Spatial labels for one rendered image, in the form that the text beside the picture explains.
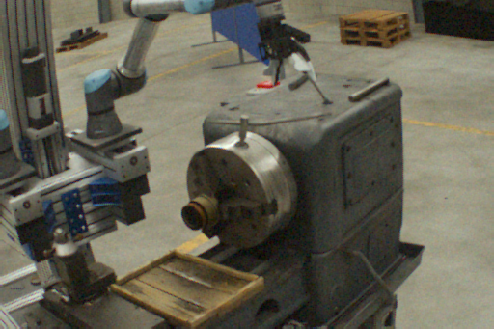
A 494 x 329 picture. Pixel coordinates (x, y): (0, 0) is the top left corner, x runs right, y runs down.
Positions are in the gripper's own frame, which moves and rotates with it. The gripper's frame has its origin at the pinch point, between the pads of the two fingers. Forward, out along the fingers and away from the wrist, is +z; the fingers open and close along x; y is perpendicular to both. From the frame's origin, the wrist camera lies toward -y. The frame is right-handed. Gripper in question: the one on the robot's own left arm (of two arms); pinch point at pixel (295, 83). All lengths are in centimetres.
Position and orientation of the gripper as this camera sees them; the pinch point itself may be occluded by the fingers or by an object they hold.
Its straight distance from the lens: 184.7
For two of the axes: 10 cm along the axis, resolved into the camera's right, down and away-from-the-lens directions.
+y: -6.7, 3.2, -6.7
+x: 7.0, -0.4, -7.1
